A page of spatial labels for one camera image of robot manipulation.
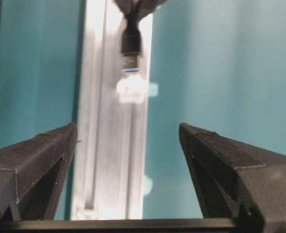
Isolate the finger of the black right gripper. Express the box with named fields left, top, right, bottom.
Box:
left=135, top=0, right=167, bottom=21
left=114, top=0, right=133, bottom=16

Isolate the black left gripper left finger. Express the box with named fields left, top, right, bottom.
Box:
left=0, top=123, right=77, bottom=220

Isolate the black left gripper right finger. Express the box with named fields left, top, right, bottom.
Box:
left=179, top=123, right=286, bottom=233

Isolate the black USB cable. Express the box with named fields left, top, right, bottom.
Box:
left=120, top=12, right=143, bottom=75

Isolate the white middle cable ring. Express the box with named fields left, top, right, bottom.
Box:
left=116, top=74, right=148, bottom=104

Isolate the aluminium extrusion rail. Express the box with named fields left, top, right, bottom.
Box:
left=70, top=0, right=152, bottom=220

